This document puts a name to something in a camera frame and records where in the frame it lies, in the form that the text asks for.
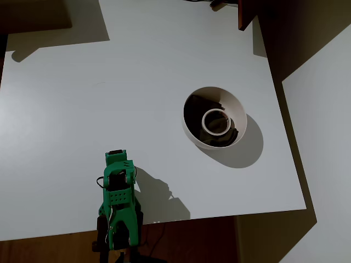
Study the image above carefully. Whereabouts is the black pole clamp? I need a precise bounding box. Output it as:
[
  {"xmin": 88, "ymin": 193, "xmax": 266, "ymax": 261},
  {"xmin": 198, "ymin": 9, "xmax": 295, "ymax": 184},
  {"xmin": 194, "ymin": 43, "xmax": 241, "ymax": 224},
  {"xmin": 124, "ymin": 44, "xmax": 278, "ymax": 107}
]
[{"xmin": 92, "ymin": 215, "xmax": 108, "ymax": 253}]

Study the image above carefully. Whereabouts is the small black base clamp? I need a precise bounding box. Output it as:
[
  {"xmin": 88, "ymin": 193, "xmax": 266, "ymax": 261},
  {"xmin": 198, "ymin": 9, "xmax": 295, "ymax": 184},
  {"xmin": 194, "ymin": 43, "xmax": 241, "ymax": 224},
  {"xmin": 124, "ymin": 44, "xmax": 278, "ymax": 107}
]
[{"xmin": 136, "ymin": 210, "xmax": 144, "ymax": 243}]

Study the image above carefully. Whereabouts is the beige round bowl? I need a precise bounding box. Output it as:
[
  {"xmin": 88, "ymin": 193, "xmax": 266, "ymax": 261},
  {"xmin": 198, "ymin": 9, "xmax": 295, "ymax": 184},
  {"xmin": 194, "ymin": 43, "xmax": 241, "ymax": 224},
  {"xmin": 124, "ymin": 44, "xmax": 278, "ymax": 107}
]
[{"xmin": 181, "ymin": 86, "xmax": 248, "ymax": 152}]

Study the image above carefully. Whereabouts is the brown wooden furniture panel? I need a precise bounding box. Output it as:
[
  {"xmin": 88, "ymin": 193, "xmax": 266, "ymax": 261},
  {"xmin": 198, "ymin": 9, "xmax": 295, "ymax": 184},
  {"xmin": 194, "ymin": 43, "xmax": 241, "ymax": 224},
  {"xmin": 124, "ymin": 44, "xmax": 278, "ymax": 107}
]
[{"xmin": 237, "ymin": 0, "xmax": 260, "ymax": 31}]

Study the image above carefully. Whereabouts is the dark box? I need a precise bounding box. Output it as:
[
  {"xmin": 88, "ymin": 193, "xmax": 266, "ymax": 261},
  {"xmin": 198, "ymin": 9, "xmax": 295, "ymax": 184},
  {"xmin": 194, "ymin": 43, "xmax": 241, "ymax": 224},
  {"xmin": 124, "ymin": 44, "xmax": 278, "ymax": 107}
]
[{"xmin": 0, "ymin": 0, "xmax": 73, "ymax": 35}]

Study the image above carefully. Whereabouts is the beige masking tape roll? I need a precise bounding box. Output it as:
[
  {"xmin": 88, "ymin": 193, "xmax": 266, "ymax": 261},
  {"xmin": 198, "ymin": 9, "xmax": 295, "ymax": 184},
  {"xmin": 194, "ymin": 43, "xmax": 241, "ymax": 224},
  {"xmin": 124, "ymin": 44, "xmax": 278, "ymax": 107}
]
[{"xmin": 201, "ymin": 108, "xmax": 232, "ymax": 136}]

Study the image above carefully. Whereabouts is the thin black floor cable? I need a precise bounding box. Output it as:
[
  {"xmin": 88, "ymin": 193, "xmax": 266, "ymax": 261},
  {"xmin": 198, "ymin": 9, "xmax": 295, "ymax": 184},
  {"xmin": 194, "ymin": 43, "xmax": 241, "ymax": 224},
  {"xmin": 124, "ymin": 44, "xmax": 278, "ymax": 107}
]
[{"xmin": 142, "ymin": 222, "xmax": 167, "ymax": 249}]

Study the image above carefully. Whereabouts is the dark cloth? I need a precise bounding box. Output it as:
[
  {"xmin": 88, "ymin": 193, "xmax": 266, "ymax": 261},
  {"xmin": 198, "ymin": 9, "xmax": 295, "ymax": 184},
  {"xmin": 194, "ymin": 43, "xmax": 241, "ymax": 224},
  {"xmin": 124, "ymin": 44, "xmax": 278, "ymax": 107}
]
[{"xmin": 183, "ymin": 94, "xmax": 242, "ymax": 148}]

